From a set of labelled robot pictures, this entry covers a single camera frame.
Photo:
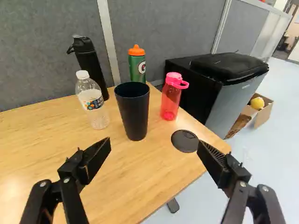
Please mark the cardboard box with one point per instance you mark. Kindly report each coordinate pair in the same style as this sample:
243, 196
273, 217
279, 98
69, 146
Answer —
259, 114

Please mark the grey office partition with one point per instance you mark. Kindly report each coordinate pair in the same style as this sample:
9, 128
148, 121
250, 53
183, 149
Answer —
46, 42

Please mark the clear plastic water bottle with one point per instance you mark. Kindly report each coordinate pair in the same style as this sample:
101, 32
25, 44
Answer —
93, 102

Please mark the wooden table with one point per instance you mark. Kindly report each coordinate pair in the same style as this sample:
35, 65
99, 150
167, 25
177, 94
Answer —
140, 168

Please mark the yellow ball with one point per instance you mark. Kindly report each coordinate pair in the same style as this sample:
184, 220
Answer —
257, 103

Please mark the pink translucent bottle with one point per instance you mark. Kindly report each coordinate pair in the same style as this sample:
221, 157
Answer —
170, 100

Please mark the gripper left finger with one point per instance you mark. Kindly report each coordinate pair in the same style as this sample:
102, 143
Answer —
74, 170

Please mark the black and grey mini fridge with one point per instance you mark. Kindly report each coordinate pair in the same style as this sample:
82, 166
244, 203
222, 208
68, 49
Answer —
224, 93

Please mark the black plastic tumbler cup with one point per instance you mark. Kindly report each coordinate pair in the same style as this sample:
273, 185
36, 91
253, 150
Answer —
134, 109

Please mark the black flask bottle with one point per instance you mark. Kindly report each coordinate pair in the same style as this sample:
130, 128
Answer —
90, 65

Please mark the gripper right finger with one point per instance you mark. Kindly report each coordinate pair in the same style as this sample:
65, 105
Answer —
224, 168

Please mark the green bottle with orange cap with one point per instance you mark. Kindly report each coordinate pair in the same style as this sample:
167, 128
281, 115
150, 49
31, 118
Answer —
137, 67

